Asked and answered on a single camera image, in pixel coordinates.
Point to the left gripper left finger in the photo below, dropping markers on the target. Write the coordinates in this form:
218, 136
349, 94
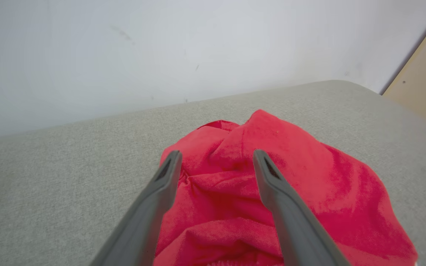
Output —
142, 221

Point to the red white-striped shorts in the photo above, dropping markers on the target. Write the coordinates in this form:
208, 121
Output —
227, 184

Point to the grey fabric sofa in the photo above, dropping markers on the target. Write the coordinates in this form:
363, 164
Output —
50, 177

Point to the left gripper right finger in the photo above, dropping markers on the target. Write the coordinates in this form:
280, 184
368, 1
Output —
298, 229

